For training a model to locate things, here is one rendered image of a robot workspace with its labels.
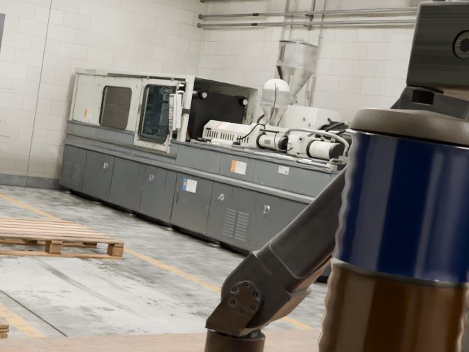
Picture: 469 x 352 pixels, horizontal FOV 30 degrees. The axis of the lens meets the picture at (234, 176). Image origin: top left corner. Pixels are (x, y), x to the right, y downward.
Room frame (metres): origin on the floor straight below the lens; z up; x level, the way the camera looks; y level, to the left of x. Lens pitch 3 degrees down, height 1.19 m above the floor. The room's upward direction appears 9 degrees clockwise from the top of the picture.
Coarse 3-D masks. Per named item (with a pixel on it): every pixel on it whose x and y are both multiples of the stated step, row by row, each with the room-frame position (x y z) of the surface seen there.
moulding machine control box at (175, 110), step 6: (174, 96) 9.30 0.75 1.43; (180, 96) 9.33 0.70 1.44; (174, 102) 9.31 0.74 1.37; (180, 102) 9.34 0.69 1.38; (174, 108) 9.31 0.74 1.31; (180, 108) 9.34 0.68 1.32; (174, 114) 9.31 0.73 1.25; (180, 114) 9.34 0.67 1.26; (174, 120) 9.32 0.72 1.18; (180, 120) 9.35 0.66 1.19; (174, 126) 9.32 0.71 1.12
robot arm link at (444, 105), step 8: (400, 96) 0.82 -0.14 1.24; (408, 96) 0.82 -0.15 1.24; (440, 96) 0.81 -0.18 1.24; (448, 96) 0.80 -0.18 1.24; (400, 104) 0.82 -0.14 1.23; (408, 104) 0.82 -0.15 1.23; (416, 104) 0.81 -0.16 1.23; (440, 104) 0.80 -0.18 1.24; (448, 104) 0.80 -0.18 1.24; (456, 104) 0.80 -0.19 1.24; (464, 104) 0.80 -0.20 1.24; (440, 112) 0.80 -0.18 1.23; (448, 112) 0.80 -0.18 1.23; (456, 112) 0.80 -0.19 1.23; (464, 112) 0.80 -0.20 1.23
